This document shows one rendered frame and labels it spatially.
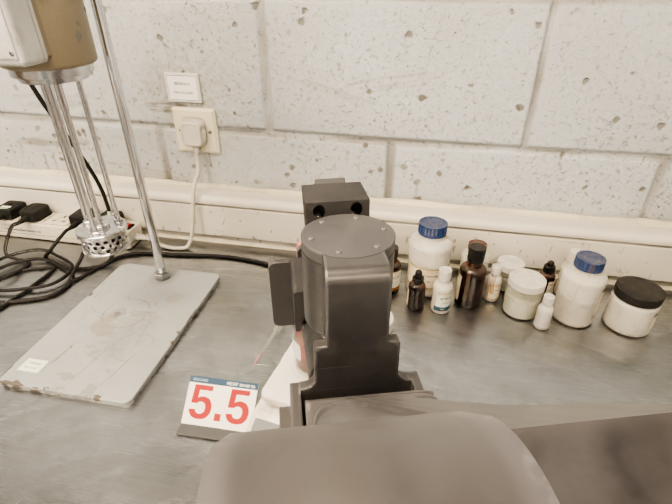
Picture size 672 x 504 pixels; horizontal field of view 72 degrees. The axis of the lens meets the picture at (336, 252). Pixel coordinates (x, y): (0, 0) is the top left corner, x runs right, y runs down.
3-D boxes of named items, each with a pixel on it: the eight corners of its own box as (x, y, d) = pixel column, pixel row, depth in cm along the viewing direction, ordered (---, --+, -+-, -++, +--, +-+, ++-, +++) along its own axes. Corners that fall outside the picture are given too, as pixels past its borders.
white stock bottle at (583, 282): (567, 332, 72) (588, 271, 66) (541, 307, 77) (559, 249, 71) (601, 325, 73) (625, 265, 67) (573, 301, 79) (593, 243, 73)
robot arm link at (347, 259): (269, 218, 29) (267, 340, 19) (400, 210, 30) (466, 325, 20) (280, 354, 35) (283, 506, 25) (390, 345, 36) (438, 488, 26)
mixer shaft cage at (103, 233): (114, 260, 64) (56, 70, 50) (71, 255, 65) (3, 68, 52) (140, 236, 69) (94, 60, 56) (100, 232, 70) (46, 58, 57)
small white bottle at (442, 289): (427, 304, 78) (432, 265, 74) (444, 301, 78) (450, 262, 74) (435, 316, 75) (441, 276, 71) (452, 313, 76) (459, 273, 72)
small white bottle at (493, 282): (479, 295, 80) (485, 263, 76) (491, 292, 81) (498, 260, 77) (488, 303, 78) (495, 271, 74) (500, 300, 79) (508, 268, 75)
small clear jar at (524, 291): (510, 322, 74) (518, 290, 70) (495, 300, 79) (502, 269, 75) (544, 320, 74) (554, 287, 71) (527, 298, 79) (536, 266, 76)
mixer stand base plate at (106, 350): (130, 408, 60) (128, 403, 59) (-3, 385, 63) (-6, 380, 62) (222, 278, 84) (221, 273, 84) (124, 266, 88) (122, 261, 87)
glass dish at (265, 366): (273, 360, 67) (272, 349, 66) (280, 388, 62) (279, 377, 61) (235, 368, 65) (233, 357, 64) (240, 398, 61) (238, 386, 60)
